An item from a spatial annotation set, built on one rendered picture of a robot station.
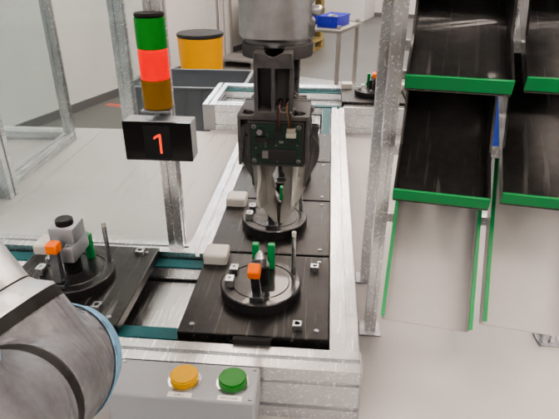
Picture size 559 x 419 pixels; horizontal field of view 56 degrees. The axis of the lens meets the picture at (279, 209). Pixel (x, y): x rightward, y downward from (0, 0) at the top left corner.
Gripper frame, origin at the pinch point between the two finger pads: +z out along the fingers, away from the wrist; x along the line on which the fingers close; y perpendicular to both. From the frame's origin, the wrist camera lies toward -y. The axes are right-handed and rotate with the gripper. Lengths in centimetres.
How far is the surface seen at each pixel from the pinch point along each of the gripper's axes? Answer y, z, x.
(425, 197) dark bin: -11.8, 3.3, 19.4
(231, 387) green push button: 3.4, 26.3, -6.3
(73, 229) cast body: -18.7, 15.0, -36.8
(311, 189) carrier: -63, 26, 2
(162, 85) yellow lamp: -30.0, -7.0, -22.3
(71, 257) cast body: -16.8, 19.5, -37.0
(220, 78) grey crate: -245, 43, -56
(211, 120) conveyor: -137, 34, -38
